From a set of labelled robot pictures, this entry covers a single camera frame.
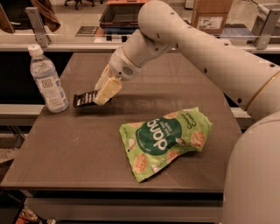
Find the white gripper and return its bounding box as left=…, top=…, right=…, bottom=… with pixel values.
left=94, top=46, right=141, bottom=105

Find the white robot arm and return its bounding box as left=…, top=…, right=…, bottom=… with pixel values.
left=94, top=0, right=280, bottom=224

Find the clear plastic water bottle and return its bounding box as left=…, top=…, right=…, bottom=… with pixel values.
left=28, top=44, right=68, bottom=113

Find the grey tray bin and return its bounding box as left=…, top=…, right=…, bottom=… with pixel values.
left=100, top=3, right=144, bottom=26

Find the green dang chips bag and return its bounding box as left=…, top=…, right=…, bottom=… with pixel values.
left=119, top=108, right=213, bottom=182

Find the brown jacket on chair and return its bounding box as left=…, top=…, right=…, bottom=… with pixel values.
left=30, top=0, right=60, bottom=32

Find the brown cardboard box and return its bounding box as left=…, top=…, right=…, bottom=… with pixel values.
left=191, top=0, right=233, bottom=34

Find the left metal bracket post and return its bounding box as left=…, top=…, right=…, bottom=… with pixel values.
left=25, top=7, right=50, bottom=47

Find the metal bracket post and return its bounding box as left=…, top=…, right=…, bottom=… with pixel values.
left=25, top=7, right=50, bottom=47
left=255, top=9, right=280, bottom=50

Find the right metal bracket post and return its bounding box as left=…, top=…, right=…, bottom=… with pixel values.
left=255, top=9, right=280, bottom=50

